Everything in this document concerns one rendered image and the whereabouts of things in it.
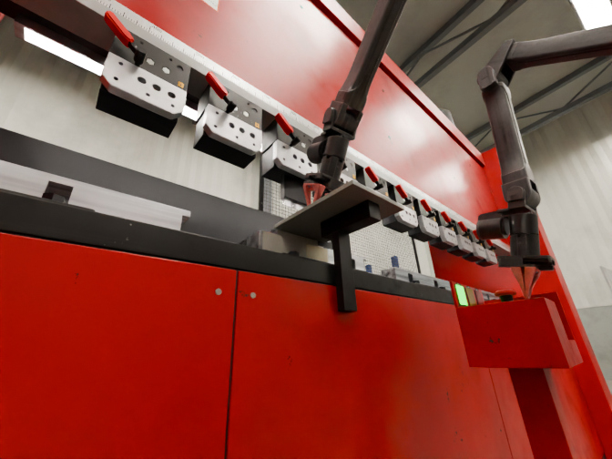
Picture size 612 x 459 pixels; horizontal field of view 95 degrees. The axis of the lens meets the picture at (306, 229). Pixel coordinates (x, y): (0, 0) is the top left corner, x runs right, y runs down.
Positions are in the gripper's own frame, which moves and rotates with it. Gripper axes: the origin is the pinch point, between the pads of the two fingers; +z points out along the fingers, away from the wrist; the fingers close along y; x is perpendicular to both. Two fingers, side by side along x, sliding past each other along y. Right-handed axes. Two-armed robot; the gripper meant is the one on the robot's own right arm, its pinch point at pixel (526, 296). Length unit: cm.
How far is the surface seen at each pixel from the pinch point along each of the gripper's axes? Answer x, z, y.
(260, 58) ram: 51, -63, 54
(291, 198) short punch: 38, -20, 46
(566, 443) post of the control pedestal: 8.2, 26.0, -6.1
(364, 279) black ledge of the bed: 27.6, 0.6, 25.9
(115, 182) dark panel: 74, -24, 101
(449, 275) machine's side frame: -181, -26, 89
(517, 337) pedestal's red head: 15.0, 8.8, -1.1
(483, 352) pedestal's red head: 15.0, 12.9, 4.8
